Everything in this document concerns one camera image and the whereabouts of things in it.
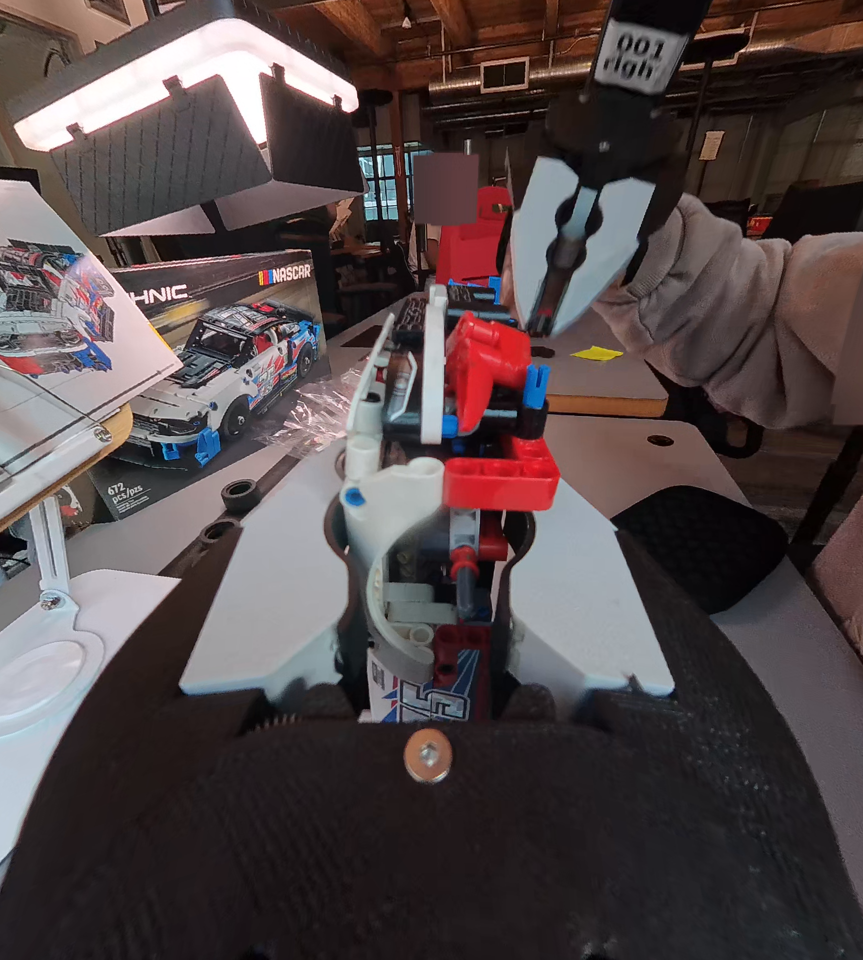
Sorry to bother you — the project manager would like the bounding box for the white book stand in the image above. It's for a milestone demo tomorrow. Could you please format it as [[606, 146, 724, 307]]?
[[0, 405, 181, 901]]

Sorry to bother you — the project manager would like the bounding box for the black toy axle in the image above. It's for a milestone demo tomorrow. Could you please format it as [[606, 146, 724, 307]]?
[[535, 225, 583, 335]]

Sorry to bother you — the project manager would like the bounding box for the clear plastic bag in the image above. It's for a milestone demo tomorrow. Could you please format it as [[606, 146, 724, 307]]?
[[266, 371, 373, 459]]

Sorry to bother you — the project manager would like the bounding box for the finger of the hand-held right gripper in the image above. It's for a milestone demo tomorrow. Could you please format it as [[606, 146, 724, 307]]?
[[551, 176, 658, 339], [508, 156, 590, 335]]

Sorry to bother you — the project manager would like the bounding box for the toy brick race car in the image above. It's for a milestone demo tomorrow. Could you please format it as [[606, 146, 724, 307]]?
[[337, 281, 562, 725]]

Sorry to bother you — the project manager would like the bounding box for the toy car instruction booklet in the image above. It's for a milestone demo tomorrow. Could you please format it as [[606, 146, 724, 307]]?
[[0, 174, 184, 519]]

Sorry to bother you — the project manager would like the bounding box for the black mesh pad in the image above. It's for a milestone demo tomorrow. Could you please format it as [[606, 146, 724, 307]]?
[[611, 486, 789, 616]]

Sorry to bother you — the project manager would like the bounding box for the white ceiling vent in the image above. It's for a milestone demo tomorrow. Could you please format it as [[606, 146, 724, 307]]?
[[480, 56, 530, 93]]

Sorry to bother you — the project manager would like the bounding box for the toy car box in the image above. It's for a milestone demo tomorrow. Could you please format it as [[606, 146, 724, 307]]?
[[90, 251, 331, 522]]

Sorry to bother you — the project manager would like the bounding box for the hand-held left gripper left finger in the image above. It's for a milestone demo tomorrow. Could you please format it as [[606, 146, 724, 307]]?
[[176, 442, 361, 699]]

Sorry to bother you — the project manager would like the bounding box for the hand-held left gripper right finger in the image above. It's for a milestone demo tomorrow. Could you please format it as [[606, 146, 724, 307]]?
[[506, 487, 676, 695]]

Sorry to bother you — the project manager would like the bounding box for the studio light panel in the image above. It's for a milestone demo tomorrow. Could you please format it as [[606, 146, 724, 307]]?
[[11, 15, 365, 237]]

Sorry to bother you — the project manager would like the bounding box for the person's right forearm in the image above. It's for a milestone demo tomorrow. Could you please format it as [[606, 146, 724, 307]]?
[[596, 191, 863, 432]]

